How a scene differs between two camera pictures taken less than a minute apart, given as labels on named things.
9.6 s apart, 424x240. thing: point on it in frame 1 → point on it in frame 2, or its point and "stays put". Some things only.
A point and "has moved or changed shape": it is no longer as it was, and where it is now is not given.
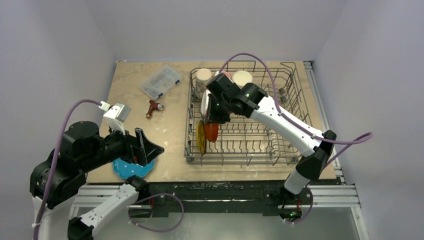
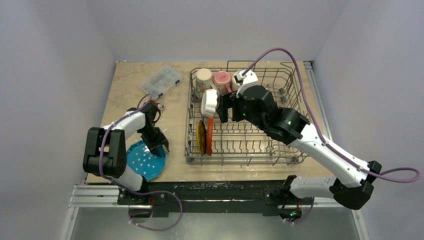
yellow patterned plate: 200,137 stays put
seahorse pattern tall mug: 203,77 stays put
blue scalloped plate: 125,170 has moved or changed shape
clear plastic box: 161,82 stays put
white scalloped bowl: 204,102 stays put
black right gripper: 214,108 → 224,107
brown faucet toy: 154,105 stays put
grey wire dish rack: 244,140 stays put
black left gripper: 140,148 → 153,146
